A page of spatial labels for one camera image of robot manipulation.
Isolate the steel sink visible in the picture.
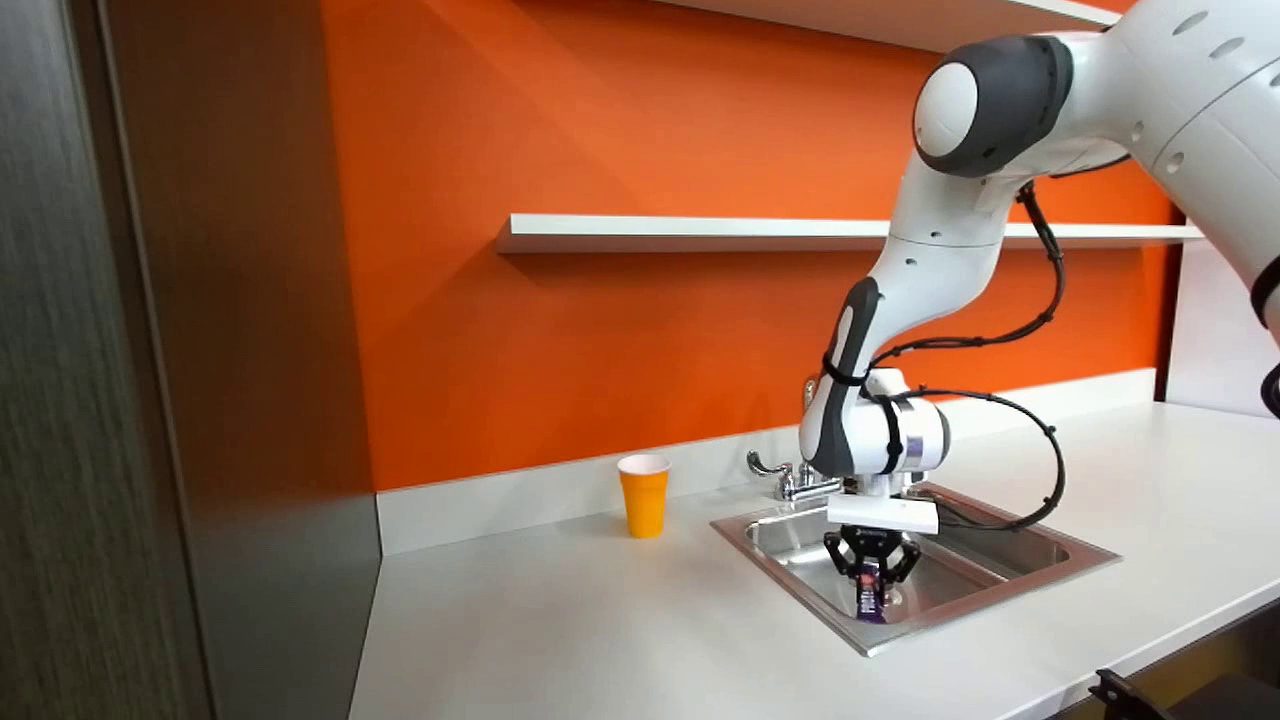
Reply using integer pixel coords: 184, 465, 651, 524
709, 482, 1122, 659

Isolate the orange paper cup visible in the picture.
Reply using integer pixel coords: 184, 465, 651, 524
616, 453, 673, 541

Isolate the tall grey cabinet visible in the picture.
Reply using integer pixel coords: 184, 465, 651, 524
0, 0, 383, 720

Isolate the white wall shelf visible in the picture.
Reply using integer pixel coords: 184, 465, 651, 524
495, 212, 1207, 256
655, 0, 1123, 55

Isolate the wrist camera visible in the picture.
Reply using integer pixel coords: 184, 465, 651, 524
826, 492, 942, 536

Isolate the chrome tap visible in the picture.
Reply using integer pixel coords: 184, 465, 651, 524
745, 449, 847, 504

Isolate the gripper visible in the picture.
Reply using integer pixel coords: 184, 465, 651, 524
822, 525, 923, 591

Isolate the blue packet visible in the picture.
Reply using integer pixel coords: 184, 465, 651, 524
854, 560, 890, 624

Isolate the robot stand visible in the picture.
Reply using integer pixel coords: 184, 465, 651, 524
1087, 667, 1280, 720

